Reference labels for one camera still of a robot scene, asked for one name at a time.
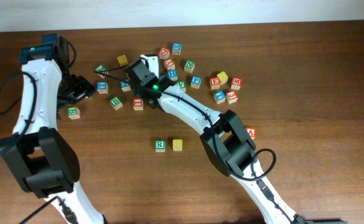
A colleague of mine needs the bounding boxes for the green V block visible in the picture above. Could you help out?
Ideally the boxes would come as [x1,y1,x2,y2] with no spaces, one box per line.
[176,80,187,92]

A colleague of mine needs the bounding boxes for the red M block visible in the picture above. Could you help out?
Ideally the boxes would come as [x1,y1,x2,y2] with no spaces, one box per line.
[231,77,242,90]

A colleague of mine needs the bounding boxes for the blue block lower right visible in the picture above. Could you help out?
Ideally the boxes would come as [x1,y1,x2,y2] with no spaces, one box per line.
[213,91,226,104]

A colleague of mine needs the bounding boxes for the green B block far left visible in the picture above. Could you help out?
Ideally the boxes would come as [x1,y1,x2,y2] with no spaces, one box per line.
[67,106,80,119]

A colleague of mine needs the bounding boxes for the blue X block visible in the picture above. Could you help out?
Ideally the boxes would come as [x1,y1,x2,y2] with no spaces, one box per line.
[172,42,182,55]

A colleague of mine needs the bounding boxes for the red E block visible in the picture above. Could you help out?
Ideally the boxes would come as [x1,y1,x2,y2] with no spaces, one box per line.
[210,77,220,90]

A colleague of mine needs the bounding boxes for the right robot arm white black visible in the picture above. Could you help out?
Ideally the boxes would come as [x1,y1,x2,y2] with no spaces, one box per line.
[125,54,306,223]

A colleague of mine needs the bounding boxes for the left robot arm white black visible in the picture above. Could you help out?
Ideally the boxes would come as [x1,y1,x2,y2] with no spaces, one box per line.
[0,34,107,223]

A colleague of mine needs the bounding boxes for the red A block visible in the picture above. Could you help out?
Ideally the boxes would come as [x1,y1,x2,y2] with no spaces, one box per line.
[246,127,256,139]

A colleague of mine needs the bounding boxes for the green N block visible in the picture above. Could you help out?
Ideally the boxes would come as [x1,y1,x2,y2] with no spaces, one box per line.
[184,60,195,73]

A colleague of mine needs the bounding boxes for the green B block centre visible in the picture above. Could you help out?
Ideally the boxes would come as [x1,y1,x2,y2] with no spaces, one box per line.
[110,96,123,110]

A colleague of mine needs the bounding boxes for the green R block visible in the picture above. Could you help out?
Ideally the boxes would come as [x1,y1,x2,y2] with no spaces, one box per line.
[155,140,166,152]

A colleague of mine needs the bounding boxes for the yellow block top left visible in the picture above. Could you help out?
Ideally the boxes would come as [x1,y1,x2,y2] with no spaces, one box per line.
[117,55,129,67]

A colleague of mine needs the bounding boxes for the red K block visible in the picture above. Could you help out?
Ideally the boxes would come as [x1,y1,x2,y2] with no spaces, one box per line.
[164,58,175,71]

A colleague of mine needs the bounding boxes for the red 3 block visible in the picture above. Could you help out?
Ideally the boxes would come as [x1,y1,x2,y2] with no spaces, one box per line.
[226,91,238,104]

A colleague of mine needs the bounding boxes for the yellow block by E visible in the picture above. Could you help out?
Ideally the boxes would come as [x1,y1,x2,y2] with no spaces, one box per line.
[217,71,228,85]

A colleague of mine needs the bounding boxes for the blue 5 block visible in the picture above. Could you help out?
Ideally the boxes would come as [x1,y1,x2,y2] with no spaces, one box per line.
[120,81,131,92]

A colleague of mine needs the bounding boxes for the red I block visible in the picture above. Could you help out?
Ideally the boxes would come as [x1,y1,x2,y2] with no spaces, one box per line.
[133,98,144,111]

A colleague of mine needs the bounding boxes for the green J block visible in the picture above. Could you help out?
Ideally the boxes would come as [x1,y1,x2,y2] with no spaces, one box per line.
[95,65,108,78]

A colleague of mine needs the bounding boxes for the yellow S block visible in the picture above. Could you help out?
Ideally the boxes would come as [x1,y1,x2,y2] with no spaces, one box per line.
[172,139,183,151]

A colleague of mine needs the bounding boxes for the green b block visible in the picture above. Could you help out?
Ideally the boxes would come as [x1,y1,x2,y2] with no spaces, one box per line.
[67,106,80,119]
[110,96,123,110]

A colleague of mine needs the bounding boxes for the blue P block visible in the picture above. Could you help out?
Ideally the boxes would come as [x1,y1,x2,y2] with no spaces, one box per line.
[190,76,202,89]

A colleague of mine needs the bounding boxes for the red C block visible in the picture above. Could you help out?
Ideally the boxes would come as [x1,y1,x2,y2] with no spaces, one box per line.
[158,47,170,60]

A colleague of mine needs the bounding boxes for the blue H block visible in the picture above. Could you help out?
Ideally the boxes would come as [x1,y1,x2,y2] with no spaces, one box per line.
[167,70,178,82]

